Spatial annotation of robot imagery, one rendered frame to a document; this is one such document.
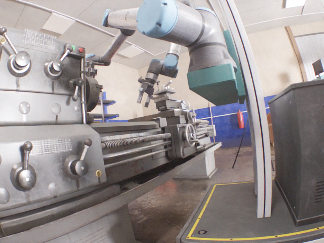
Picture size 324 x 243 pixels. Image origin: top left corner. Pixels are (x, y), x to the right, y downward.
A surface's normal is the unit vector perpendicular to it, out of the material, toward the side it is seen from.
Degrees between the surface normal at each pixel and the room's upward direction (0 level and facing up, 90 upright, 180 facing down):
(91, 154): 90
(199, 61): 70
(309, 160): 90
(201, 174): 90
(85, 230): 90
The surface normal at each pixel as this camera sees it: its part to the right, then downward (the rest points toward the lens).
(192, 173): -0.52, 0.01
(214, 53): -0.13, -0.39
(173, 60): -0.06, 0.02
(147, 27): -0.74, 0.11
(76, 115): 0.84, -0.14
